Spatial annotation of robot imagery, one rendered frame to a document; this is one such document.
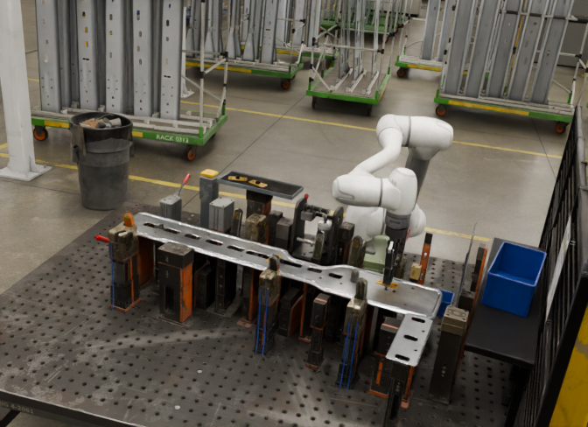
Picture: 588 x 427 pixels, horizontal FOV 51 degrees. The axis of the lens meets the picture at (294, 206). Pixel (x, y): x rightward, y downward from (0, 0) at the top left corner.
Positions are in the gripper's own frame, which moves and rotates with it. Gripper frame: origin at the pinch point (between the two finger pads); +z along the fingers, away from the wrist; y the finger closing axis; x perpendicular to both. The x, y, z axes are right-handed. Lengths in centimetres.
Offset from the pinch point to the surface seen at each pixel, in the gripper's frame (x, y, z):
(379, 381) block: 6.8, 22.8, 30.8
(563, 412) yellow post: 62, 53, -2
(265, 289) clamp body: -40.1, 21.8, 7.1
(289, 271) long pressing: -37.2, 6.4, 6.4
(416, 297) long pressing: 11.6, -0.6, 6.6
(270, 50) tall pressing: -364, -700, 52
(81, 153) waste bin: -285, -167, 57
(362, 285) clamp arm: -5.1, 18.1, -3.0
